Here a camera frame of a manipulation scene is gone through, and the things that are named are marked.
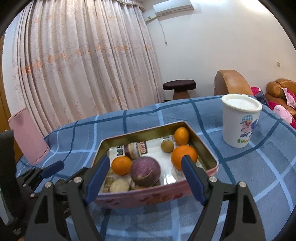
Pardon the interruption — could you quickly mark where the pink floral cushion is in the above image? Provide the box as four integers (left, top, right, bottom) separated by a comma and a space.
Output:
250, 87, 296, 128

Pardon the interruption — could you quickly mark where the purple round vegetable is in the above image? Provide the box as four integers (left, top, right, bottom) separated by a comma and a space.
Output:
129, 157, 161, 187

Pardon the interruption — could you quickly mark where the white paper cup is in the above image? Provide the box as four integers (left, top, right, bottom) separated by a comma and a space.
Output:
221, 94, 262, 148

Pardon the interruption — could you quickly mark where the dark round stool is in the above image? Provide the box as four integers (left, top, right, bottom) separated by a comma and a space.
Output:
163, 79, 196, 100

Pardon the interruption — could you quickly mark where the large orange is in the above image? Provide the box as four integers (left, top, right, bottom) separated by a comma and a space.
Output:
171, 145, 199, 171

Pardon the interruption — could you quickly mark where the round tan cut fruit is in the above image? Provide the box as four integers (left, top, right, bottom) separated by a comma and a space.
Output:
109, 179, 130, 193

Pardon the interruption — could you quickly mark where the blue plaid tablecloth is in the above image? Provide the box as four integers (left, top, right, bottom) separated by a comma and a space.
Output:
14, 95, 296, 241

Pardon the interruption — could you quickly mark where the brown leather sofa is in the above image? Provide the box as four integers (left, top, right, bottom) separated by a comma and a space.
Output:
265, 78, 296, 119

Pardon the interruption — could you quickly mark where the pink metal tin box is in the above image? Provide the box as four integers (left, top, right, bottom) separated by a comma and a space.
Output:
92, 121, 219, 209

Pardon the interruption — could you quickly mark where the brown leather armchair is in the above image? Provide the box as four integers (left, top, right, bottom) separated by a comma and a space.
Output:
214, 70, 253, 95

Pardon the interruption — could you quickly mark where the pink cylindrical bin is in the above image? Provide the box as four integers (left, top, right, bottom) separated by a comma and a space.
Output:
8, 108, 50, 166

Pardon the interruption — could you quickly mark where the white packet in tin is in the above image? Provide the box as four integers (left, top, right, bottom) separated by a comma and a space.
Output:
100, 135, 185, 193

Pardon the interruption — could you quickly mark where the beige floral curtain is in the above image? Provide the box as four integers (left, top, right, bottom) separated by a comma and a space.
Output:
13, 1, 164, 135

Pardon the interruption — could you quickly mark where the white air conditioner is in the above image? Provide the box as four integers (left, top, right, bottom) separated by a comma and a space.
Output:
153, 0, 194, 16

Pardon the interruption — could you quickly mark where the small tan kiwi fruit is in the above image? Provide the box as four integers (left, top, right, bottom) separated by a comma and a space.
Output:
161, 140, 175, 153

